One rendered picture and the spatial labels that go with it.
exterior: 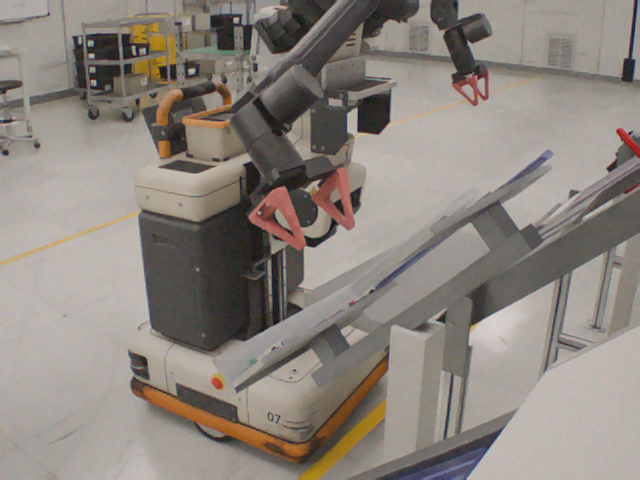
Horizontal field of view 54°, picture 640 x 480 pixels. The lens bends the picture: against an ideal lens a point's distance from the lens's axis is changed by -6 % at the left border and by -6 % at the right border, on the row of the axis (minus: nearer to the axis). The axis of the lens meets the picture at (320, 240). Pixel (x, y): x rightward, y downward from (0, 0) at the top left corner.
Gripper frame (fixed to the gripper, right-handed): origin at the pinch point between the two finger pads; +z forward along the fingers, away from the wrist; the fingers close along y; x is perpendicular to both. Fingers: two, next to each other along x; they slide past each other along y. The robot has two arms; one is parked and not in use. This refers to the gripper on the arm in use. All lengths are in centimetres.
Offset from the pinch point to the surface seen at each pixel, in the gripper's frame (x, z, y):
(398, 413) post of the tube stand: 16.9, 26.1, 9.7
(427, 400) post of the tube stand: 12.5, 26.7, 11.9
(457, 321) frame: 19.0, 19.9, 37.0
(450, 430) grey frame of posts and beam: 37, 38, 38
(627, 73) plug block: -24, 0, 70
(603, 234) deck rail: -12.0, 21.2, 42.7
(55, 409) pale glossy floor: 159, -23, 13
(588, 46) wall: 208, -170, 905
